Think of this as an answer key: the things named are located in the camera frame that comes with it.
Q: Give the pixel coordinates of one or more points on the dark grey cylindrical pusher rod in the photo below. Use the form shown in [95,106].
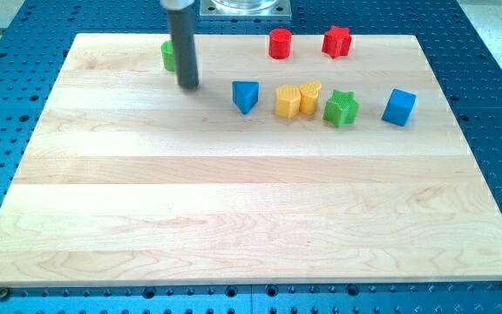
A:
[180,18]

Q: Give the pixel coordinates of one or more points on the blue triangle block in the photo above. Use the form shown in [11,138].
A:
[245,95]

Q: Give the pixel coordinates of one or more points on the green cylinder block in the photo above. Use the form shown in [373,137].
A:
[168,57]

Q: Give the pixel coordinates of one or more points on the red cylinder block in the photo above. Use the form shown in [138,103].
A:
[279,46]

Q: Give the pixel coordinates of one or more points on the yellow hexagon block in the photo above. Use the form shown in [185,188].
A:
[287,101]

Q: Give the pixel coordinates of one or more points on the yellow heart block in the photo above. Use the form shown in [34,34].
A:
[310,92]

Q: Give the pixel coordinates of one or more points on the red star block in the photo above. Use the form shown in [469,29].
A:
[337,42]

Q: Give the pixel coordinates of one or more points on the light wooden board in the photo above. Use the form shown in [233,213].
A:
[129,180]

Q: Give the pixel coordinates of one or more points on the green star block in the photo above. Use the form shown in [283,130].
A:
[341,108]

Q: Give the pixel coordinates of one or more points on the blue cube block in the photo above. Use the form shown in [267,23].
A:
[399,107]

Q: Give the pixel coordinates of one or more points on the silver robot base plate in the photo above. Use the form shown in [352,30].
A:
[245,9]

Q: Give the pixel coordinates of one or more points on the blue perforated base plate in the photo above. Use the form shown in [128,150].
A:
[34,45]

